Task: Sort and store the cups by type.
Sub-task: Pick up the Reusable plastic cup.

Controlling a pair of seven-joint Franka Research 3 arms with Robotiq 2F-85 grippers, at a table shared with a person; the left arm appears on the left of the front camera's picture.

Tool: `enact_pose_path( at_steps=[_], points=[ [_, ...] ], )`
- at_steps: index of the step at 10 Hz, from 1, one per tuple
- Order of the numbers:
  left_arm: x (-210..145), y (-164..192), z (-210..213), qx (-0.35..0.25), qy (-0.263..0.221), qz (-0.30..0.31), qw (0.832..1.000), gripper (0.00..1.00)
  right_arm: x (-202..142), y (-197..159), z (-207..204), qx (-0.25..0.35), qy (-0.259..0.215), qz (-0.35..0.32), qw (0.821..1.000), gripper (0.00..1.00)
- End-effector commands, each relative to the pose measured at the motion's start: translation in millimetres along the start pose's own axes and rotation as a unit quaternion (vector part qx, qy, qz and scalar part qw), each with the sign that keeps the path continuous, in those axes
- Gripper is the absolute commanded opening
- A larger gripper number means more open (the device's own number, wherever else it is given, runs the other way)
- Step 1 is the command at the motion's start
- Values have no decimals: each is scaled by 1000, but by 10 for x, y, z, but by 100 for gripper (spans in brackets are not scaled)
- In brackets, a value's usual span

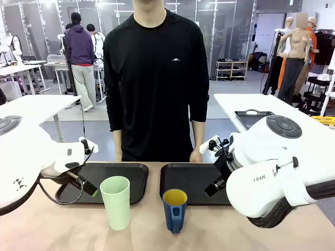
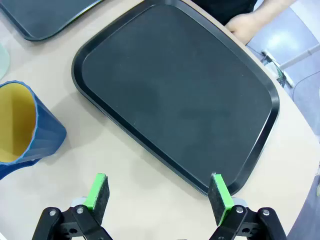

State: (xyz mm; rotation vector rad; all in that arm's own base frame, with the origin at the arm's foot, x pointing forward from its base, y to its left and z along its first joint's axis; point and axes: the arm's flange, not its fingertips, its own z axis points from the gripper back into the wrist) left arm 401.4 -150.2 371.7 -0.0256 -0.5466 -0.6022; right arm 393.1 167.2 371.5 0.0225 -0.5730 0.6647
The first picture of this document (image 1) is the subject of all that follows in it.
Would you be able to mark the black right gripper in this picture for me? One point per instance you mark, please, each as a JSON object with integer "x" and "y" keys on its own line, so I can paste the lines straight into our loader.
{"x": 224, "y": 167}

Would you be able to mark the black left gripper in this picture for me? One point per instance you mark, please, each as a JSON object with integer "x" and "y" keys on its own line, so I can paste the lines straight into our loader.
{"x": 76, "y": 178}

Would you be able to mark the tall light green cup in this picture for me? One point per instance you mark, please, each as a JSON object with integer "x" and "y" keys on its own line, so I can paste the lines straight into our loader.
{"x": 117, "y": 209}

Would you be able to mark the person left forearm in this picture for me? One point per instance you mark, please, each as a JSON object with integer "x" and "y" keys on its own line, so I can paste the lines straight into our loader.
{"x": 198, "y": 136}

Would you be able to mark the person right forearm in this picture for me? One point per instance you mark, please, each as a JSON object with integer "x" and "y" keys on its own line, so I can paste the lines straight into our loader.
{"x": 117, "y": 141}

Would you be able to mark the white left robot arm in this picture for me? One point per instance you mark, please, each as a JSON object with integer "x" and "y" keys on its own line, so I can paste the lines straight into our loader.
{"x": 26, "y": 151}

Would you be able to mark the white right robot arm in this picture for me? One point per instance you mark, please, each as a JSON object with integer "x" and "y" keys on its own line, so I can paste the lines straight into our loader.
{"x": 261, "y": 146}

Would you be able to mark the person left hand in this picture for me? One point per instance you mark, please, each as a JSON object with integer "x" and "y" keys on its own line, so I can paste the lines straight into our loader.
{"x": 195, "y": 156}

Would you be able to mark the person right hand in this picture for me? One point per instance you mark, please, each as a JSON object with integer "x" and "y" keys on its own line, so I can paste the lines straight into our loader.
{"x": 119, "y": 157}

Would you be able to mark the black plastic tray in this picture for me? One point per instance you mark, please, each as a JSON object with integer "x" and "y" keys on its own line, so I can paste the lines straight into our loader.
{"x": 125, "y": 175}
{"x": 188, "y": 180}

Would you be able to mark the blue mug yellow inside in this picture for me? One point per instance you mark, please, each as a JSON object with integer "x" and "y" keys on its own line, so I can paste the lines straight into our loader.
{"x": 170, "y": 214}

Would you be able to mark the small black tray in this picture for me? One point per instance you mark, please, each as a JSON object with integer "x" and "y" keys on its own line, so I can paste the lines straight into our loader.
{"x": 248, "y": 119}

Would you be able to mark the white round disc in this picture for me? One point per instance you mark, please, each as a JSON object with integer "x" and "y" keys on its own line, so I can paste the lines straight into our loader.
{"x": 252, "y": 112}

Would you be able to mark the white side table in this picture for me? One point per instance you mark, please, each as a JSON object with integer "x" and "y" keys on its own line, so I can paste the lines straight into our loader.
{"x": 235, "y": 102}
{"x": 39, "y": 104}

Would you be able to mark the person in black shirt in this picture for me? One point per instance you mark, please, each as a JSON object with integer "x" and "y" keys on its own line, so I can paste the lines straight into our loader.
{"x": 157, "y": 91}

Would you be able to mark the black pole stand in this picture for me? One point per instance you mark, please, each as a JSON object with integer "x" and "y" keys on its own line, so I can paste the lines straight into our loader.
{"x": 69, "y": 73}

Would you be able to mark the wooden shoe rack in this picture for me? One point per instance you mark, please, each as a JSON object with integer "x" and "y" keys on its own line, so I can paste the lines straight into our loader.
{"x": 231, "y": 69}

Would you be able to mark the yellow flat item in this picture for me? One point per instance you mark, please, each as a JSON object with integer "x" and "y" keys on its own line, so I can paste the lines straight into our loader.
{"x": 324, "y": 120}

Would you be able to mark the black tripod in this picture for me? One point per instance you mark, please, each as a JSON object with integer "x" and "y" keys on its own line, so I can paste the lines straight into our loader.
{"x": 272, "y": 68}

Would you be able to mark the white background desk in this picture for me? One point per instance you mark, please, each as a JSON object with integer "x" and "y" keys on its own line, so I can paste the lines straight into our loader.
{"x": 21, "y": 68}

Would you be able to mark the person in purple hoodie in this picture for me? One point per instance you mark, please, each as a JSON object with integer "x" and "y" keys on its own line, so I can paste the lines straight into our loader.
{"x": 78, "y": 49}

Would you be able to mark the person in white jacket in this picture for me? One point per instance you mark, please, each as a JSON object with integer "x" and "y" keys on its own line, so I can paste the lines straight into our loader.
{"x": 98, "y": 43}

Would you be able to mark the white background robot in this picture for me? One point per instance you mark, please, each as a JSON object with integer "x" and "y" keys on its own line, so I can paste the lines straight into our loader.
{"x": 14, "y": 47}

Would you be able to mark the bare mannequin dark trousers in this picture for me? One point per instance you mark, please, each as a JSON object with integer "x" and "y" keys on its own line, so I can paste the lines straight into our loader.
{"x": 297, "y": 47}

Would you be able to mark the white mannequin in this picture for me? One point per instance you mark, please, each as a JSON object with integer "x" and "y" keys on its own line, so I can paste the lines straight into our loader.
{"x": 288, "y": 39}

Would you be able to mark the mannequin in orange clothes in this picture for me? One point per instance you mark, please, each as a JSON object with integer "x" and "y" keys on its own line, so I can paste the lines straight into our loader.
{"x": 312, "y": 39}

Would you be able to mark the rack of dark clothes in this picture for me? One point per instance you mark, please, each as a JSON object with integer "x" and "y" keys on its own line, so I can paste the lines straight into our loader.
{"x": 324, "y": 47}

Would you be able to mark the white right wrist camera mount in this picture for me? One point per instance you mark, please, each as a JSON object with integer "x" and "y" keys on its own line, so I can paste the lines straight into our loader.
{"x": 206, "y": 145}

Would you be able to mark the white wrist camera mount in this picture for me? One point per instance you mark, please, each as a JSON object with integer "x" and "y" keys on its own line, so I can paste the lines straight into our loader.
{"x": 206, "y": 145}
{"x": 90, "y": 145}

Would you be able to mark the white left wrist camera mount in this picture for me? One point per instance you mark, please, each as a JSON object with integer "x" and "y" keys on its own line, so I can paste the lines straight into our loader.
{"x": 90, "y": 145}

